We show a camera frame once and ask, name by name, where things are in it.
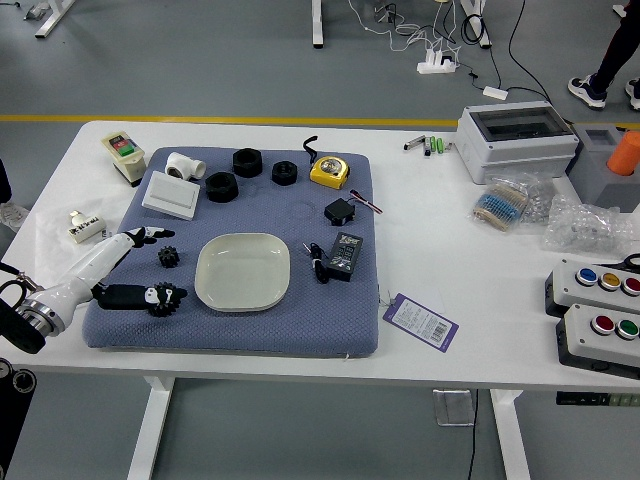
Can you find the white tangled cables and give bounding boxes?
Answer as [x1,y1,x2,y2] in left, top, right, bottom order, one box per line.
[347,0,464,57]

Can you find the white power strip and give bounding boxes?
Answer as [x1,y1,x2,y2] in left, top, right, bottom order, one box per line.
[417,47,459,76]

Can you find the black scissors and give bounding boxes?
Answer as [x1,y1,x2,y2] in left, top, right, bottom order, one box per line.
[594,253,640,274]

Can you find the person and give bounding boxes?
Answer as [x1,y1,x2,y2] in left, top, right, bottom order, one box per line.
[567,0,640,111]
[0,158,32,232]

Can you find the white labelled lamp holder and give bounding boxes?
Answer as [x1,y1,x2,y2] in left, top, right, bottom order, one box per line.
[68,209,105,245]

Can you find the bag of screws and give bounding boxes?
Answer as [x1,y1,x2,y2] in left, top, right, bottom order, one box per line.
[519,174,560,226]

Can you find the bag of resistors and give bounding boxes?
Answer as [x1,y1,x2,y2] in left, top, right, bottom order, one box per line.
[469,172,531,234]

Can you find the large black hex nut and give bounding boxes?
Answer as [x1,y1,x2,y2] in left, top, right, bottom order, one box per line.
[232,147,263,178]
[205,171,237,204]

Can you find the orange cylinder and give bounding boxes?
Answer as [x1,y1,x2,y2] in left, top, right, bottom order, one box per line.
[606,130,640,177]

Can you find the yellow tape measure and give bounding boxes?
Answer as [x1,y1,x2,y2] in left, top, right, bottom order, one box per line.
[301,135,352,190]

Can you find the blue-grey cushion mat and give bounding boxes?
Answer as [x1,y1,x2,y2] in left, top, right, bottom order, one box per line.
[82,146,380,360]

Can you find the beige red-green push switch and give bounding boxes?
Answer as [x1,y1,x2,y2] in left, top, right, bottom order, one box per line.
[101,131,147,188]

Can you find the three-button control box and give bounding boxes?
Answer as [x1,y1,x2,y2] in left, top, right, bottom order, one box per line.
[544,258,640,319]

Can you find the white wall switch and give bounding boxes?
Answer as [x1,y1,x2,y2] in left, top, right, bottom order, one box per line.
[141,170,201,221]

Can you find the large black gear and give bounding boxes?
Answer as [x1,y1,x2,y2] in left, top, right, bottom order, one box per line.
[149,282,189,319]

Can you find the two-button control box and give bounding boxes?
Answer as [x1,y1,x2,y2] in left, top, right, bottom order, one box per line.
[555,303,640,380]

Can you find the white square plate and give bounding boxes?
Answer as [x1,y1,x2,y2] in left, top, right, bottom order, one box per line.
[194,232,293,314]

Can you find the black meter cable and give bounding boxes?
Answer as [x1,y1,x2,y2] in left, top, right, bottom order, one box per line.
[302,241,331,285]

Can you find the black servo with wires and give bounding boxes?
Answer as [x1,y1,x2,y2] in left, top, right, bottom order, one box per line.
[323,189,384,229]

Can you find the silver box under table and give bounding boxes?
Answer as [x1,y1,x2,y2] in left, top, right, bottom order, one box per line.
[432,388,476,427]

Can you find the purple barcode tag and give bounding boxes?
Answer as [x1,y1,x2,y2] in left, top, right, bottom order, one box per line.
[382,292,460,355]

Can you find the black floor cable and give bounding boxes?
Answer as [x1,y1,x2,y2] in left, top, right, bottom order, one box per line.
[462,0,569,126]

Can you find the black digital panel meter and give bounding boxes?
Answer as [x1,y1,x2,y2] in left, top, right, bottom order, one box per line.
[325,231,364,282]

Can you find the small black hex nut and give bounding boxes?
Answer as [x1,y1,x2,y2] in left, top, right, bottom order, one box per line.
[271,160,300,187]

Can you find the bubble wrap bag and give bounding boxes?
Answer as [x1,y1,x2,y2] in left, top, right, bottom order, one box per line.
[541,193,640,259]

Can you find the white pipe tee fitting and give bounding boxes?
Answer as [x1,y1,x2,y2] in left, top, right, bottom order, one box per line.
[164,151,207,182]

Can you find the grey distribution box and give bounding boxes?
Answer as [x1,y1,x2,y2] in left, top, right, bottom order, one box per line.
[455,101,581,185]

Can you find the white background table leg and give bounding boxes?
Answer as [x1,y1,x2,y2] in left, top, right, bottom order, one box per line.
[34,0,76,39]
[311,0,325,50]
[459,0,494,49]

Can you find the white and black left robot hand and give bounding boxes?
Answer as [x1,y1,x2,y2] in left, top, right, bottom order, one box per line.
[29,225,189,322]

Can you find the grey block holder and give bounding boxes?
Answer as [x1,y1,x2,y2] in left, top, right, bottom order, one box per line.
[564,122,640,214]

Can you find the black table control panel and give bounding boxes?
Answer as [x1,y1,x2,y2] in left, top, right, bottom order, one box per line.
[556,392,640,407]

